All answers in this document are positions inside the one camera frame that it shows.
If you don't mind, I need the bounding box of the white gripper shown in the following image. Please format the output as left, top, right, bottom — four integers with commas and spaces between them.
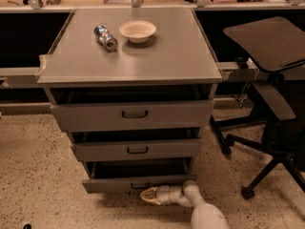
140, 185, 183, 205

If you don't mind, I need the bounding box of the grey bottom drawer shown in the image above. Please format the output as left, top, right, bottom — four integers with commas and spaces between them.
82, 157, 196, 193

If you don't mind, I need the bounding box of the grey drawer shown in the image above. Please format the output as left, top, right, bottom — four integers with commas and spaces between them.
82, 157, 196, 193
51, 94, 214, 133
71, 129, 200, 161

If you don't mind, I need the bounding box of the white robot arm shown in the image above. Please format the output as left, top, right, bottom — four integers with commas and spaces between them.
140, 179, 230, 229

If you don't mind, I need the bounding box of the grey middle drawer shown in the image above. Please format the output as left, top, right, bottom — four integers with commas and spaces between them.
71, 129, 200, 161

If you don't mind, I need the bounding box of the grey top drawer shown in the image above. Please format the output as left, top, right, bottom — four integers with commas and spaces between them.
51, 94, 214, 133

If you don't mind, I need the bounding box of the grey drawer cabinet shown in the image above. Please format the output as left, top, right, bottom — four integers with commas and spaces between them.
36, 6, 223, 177

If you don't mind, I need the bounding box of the white paper bowl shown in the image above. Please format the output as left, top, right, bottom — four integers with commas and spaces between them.
119, 21, 156, 44

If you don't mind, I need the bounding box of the black office chair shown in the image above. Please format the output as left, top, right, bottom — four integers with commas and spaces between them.
211, 16, 305, 199

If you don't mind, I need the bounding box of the grey metal rail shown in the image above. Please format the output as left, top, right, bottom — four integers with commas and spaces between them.
0, 67, 39, 89

